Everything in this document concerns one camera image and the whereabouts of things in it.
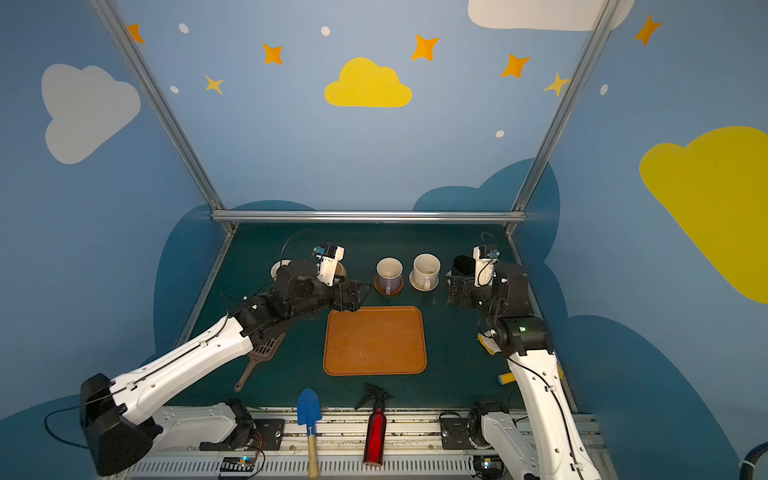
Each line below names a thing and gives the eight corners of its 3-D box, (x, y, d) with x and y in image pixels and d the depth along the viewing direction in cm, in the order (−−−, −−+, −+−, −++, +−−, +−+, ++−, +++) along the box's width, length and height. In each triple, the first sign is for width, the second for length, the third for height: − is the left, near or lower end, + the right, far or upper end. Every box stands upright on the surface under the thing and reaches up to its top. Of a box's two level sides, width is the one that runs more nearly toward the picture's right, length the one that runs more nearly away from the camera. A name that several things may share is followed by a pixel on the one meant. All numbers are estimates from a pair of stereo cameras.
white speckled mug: (413, 298, 103) (415, 281, 95) (411, 270, 111) (413, 253, 103) (438, 298, 103) (443, 281, 95) (435, 270, 111) (439, 253, 103)
